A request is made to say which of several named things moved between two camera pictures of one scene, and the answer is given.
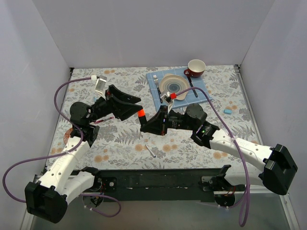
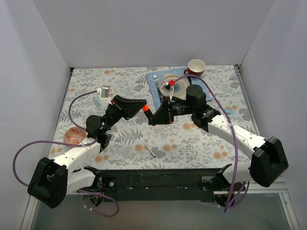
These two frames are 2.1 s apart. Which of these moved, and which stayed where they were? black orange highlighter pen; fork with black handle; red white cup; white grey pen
Moved: black orange highlighter pen
Stayed: fork with black handle; white grey pen; red white cup
